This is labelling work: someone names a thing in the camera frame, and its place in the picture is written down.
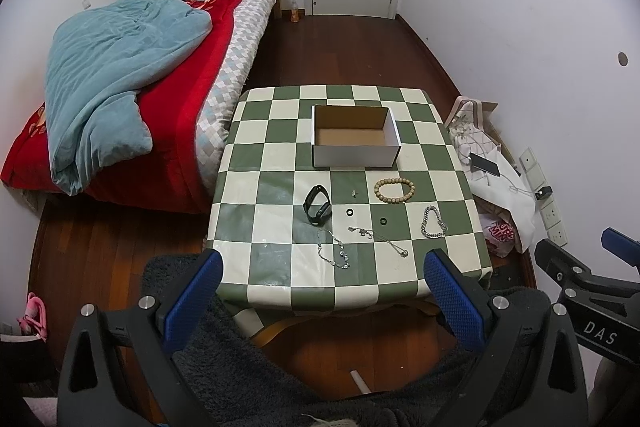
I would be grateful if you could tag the dark fuzzy garment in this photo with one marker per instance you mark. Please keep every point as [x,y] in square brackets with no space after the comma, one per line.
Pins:
[239,386]

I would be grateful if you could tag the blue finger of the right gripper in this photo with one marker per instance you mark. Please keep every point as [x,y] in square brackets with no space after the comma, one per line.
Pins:
[621,246]

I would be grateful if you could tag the black charger plug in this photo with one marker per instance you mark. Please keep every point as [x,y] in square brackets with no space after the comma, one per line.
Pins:
[544,192]

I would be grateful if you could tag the black smartphone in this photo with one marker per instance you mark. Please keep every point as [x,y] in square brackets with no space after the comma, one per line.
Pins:
[484,164]

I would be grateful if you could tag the green white checkered tablecloth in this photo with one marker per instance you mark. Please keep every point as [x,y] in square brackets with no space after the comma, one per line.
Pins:
[371,251]

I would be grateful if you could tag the black fitness band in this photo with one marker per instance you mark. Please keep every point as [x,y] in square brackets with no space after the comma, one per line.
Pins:
[317,206]

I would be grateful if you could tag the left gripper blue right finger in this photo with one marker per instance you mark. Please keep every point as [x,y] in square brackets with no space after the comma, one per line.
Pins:
[462,300]

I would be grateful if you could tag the white patterned bag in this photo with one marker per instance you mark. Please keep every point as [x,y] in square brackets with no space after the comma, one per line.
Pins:
[505,204]

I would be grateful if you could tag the red white plastic bag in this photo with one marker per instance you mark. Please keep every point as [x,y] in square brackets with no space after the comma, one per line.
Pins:
[499,234]

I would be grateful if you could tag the white power strip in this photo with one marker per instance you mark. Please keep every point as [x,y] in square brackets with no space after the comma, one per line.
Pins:
[548,211]

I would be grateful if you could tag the pink slipper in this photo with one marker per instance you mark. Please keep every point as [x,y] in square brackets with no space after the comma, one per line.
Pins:
[34,319]

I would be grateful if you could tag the teal blanket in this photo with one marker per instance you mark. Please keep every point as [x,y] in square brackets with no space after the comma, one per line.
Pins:
[99,61]

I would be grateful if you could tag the red bed sheet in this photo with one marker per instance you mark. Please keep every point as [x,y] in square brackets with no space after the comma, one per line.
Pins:
[165,179]

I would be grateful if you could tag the white cardboard box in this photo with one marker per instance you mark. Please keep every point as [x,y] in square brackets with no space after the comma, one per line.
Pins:
[353,137]

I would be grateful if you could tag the orange bottle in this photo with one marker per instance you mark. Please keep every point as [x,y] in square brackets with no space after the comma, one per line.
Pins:
[294,17]

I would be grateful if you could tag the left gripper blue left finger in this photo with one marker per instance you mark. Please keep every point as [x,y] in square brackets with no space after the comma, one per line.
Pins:
[186,299]

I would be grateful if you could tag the checkered grey white mattress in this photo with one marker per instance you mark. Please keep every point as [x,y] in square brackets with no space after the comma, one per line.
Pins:
[249,21]

